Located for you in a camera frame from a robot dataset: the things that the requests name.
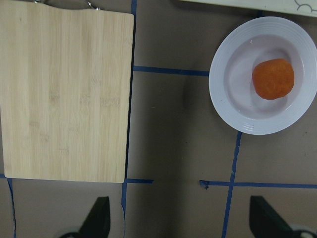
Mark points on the white round plate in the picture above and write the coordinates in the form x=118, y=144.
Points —
x=230, y=79

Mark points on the wooden cutting board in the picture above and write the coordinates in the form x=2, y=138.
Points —
x=64, y=92

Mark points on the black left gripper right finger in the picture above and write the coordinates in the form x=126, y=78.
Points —
x=265, y=222

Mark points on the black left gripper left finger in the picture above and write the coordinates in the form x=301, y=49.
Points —
x=97, y=223

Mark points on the cream bear tray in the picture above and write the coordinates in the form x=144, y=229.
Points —
x=296, y=7

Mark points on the orange fruit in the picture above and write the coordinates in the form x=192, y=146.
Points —
x=273, y=79

